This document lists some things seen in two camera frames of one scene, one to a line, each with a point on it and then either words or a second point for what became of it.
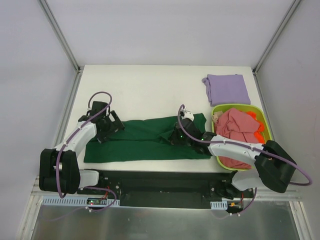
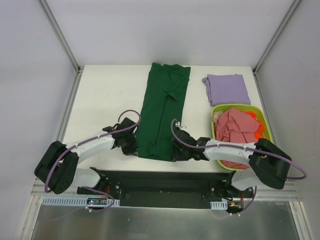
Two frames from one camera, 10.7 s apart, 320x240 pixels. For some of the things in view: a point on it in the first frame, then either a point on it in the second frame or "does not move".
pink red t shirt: x=238 y=125 does not move
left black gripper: x=110 y=125 -> x=130 y=148
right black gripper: x=178 y=136 -> x=178 y=153
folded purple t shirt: x=227 y=89 does not move
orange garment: x=259 y=134 does not move
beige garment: x=216 y=115 does not move
